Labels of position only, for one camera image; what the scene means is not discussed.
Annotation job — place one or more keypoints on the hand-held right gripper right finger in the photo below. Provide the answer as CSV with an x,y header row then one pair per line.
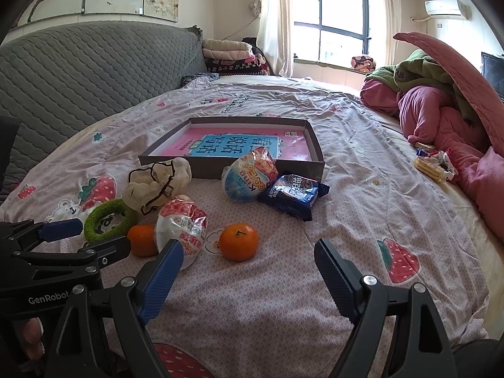
x,y
338,279

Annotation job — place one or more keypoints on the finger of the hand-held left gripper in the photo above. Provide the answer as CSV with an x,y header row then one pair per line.
x,y
106,250
59,230

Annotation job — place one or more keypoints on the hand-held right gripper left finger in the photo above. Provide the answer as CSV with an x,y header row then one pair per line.
x,y
161,279

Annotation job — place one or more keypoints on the orange tangerine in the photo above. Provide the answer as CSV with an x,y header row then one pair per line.
x,y
239,242
142,240

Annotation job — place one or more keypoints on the red white snack bag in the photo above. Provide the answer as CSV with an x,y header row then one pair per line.
x,y
181,224

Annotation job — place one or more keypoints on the cream cloth with black trim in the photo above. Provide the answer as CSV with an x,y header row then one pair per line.
x,y
149,193

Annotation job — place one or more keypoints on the blue cookie packet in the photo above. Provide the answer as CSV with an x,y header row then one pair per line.
x,y
291,197

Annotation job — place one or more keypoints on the grey shallow cardboard box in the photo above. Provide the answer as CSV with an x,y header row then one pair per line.
x,y
299,169

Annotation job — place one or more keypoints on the person's left hand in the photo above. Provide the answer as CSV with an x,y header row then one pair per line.
x,y
33,336

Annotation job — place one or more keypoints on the yellow wafer packet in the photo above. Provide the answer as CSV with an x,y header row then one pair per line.
x,y
429,168

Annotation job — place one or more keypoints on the small blue packet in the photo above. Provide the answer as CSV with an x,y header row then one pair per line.
x,y
421,151

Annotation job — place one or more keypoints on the grey quilted headboard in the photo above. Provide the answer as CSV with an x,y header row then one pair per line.
x,y
78,78

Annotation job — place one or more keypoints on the pink and blue book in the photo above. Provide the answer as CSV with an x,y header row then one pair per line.
x,y
236,141

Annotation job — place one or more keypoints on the small wafer packet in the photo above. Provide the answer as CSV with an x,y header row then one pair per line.
x,y
425,146

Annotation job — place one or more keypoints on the white and red wrapper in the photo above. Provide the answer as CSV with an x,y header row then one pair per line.
x,y
447,161

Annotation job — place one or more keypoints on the pink quilt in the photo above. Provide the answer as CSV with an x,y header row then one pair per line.
x,y
433,122

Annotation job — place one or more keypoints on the dark patterned pillow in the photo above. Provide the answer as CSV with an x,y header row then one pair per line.
x,y
199,78

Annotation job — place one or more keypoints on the patterned cushion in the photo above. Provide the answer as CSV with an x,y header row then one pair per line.
x,y
363,63

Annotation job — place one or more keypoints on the dark patterned folded blanket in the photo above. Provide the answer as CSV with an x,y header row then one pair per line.
x,y
232,67

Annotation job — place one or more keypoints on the green blanket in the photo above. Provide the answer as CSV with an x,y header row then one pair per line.
x,y
421,71

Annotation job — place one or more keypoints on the cream folded blanket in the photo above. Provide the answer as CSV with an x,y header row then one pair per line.
x,y
226,49

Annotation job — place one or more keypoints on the pink quilted cover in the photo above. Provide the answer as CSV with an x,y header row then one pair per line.
x,y
460,71

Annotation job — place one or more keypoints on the dark cloth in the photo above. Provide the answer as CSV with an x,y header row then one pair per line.
x,y
252,45

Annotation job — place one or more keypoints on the cream curtain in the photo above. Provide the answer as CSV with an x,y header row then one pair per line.
x,y
275,19
390,19

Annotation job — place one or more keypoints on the black framed window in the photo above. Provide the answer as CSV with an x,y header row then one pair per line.
x,y
338,4

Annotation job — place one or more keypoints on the white air conditioner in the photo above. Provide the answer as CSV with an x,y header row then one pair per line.
x,y
447,8

